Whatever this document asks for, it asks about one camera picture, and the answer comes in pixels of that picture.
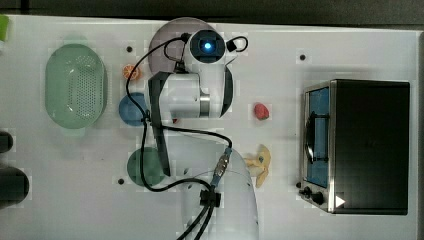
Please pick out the red plush strawberry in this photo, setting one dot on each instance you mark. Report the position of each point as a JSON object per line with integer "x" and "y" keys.
{"x": 261, "y": 112}

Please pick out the orange slice toy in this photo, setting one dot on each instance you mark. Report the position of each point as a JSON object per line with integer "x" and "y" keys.
{"x": 131, "y": 72}

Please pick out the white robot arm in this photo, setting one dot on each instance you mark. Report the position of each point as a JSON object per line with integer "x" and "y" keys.
{"x": 205, "y": 162}

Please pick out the small black round container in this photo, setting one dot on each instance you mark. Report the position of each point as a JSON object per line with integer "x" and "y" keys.
{"x": 6, "y": 142}

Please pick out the blue bowl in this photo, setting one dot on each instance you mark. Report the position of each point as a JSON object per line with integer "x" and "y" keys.
{"x": 129, "y": 112}

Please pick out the yellow plush banana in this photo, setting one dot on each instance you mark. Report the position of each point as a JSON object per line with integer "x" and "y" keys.
{"x": 258, "y": 166}

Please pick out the green white bottle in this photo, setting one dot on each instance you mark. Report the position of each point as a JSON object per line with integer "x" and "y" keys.
{"x": 4, "y": 21}

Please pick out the silver toaster oven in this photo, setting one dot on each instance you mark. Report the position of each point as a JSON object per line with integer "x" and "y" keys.
{"x": 355, "y": 147}

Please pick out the green mug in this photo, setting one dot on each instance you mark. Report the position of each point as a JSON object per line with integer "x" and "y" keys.
{"x": 147, "y": 163}

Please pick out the green perforated colander basket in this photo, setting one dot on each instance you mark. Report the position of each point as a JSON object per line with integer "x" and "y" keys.
{"x": 75, "y": 86}

